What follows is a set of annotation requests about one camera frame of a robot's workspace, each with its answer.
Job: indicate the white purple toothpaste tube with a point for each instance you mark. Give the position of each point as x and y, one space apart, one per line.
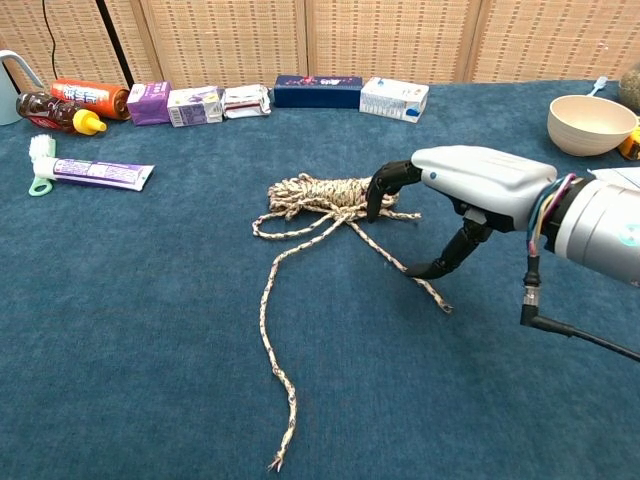
100 172

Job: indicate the white printed bag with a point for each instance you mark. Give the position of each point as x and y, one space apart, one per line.
620 176

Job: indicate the dark blue long box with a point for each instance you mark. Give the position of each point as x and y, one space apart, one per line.
315 95

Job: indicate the silver foil packet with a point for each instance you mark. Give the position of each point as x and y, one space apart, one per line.
245 102

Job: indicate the yellow tape measure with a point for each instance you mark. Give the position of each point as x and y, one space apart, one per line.
632 145

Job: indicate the white purple drink carton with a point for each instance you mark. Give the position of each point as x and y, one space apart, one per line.
192 107

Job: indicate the dark blue table cloth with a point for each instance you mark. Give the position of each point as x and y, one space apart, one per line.
150 300

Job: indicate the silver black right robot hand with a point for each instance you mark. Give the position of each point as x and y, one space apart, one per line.
480 175

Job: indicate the brown drink bottle yellow cap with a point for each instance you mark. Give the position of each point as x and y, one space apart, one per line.
50 112

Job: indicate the green brush white bristles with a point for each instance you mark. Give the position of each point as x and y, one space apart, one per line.
41 147

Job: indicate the pale plastic jug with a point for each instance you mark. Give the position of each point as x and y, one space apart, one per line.
7 100

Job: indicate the white blue box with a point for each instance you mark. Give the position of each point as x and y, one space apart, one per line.
390 100

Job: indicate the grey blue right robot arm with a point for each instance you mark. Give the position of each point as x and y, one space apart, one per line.
600 220

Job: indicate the light blue toothbrush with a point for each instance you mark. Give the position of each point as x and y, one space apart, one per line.
600 84

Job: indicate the beige bowl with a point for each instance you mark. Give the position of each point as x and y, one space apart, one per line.
585 135

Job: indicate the black stand pole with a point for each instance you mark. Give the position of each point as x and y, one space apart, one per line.
114 42

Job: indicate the orange snack can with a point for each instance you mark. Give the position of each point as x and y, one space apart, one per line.
90 95

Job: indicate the bamboo folding screen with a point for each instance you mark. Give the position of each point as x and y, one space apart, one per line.
390 40

